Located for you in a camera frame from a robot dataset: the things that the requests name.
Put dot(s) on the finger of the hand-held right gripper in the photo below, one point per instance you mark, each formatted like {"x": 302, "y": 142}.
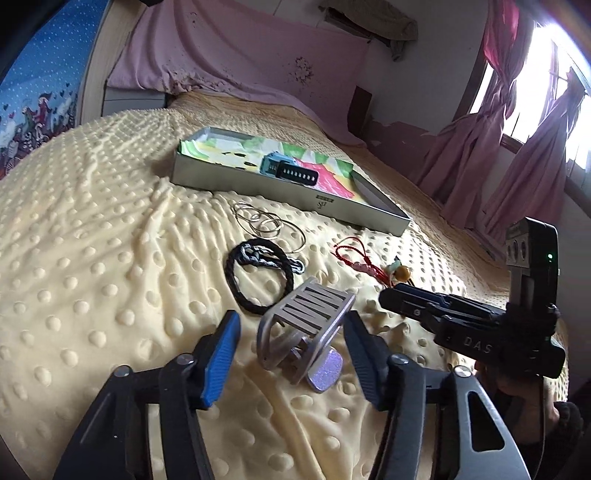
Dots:
{"x": 406, "y": 302}
{"x": 443, "y": 295}

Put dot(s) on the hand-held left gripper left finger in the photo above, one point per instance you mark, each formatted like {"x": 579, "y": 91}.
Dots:
{"x": 221, "y": 360}

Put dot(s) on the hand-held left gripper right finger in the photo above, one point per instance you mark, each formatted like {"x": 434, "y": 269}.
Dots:
{"x": 364, "y": 364}

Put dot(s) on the purple glitter hair clip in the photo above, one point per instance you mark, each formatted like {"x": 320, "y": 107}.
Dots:
{"x": 323, "y": 371}

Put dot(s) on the beige hair claw clip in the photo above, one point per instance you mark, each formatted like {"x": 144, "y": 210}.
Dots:
{"x": 309, "y": 307}

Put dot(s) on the thin silver bangle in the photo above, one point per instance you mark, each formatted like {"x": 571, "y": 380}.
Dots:
{"x": 302, "y": 240}
{"x": 251, "y": 226}
{"x": 236, "y": 212}

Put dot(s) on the grey cardboard tray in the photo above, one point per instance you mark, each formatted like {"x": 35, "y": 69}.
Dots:
{"x": 295, "y": 201}

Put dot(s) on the person's right forearm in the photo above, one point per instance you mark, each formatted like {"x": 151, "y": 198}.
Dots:
{"x": 565, "y": 438}

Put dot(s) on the person's right hand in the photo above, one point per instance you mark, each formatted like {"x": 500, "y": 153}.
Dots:
{"x": 512, "y": 392}

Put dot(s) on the pink curtain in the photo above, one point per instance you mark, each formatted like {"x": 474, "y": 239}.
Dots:
{"x": 461, "y": 152}
{"x": 531, "y": 184}

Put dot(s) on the yellow dotted blanket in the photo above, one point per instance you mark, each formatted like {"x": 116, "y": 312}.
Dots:
{"x": 115, "y": 230}

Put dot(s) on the blue wrist watch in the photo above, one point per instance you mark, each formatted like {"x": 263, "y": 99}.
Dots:
{"x": 288, "y": 170}

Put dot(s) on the brown wooden board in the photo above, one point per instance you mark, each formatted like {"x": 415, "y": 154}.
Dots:
{"x": 362, "y": 115}

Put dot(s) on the colourful drawing paper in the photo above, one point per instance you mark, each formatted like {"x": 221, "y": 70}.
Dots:
{"x": 217, "y": 150}

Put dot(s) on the window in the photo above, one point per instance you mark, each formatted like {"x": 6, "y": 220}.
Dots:
{"x": 531, "y": 92}

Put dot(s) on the grey headboard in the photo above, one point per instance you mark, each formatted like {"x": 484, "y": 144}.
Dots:
{"x": 134, "y": 102}

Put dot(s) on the olive cloth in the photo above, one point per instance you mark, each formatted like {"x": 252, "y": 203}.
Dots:
{"x": 378, "y": 14}

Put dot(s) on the pink sheet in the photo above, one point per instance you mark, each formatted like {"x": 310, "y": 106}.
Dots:
{"x": 231, "y": 46}

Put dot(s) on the blue printed wardrobe cover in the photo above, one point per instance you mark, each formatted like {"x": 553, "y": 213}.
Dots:
{"x": 41, "y": 83}

